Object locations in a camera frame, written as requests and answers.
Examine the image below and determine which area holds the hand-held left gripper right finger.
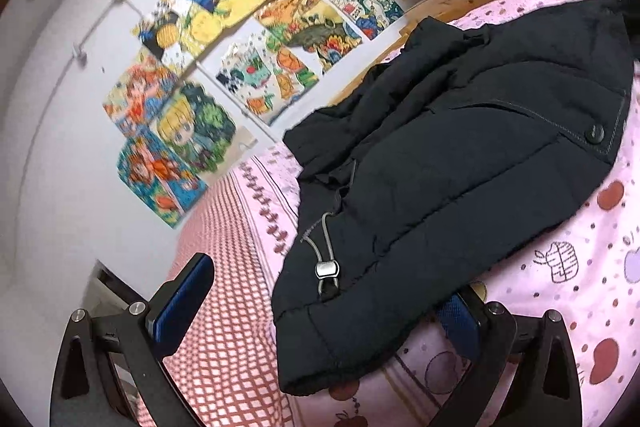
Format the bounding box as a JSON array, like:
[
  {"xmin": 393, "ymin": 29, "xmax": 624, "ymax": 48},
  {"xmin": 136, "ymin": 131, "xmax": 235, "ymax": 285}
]
[{"xmin": 435, "ymin": 286, "xmax": 583, "ymax": 427}]

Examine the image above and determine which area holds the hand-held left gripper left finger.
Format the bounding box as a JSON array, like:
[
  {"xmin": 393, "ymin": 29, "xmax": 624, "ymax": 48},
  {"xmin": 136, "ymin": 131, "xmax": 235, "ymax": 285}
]
[{"xmin": 50, "ymin": 253, "xmax": 216, "ymax": 427}]

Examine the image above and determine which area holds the black padded jacket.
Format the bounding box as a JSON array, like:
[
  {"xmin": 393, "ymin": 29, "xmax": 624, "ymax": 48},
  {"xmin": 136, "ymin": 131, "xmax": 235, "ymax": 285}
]
[{"xmin": 272, "ymin": 0, "xmax": 635, "ymax": 398}]

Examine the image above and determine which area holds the red checked bed sheet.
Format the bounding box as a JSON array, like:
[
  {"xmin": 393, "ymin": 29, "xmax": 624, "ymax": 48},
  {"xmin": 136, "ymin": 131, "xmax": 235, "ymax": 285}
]
[{"xmin": 132, "ymin": 172, "xmax": 307, "ymax": 427}]

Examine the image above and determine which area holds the pink apple-print quilt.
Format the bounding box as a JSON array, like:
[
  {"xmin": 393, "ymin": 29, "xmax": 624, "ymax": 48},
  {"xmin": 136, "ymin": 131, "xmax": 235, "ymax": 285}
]
[{"xmin": 235, "ymin": 0, "xmax": 640, "ymax": 427}]

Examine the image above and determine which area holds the group of colourful wall drawings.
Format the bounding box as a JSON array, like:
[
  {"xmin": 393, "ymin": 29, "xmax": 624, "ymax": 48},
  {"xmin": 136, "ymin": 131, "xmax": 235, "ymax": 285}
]
[{"xmin": 102, "ymin": 0, "xmax": 432, "ymax": 230}]

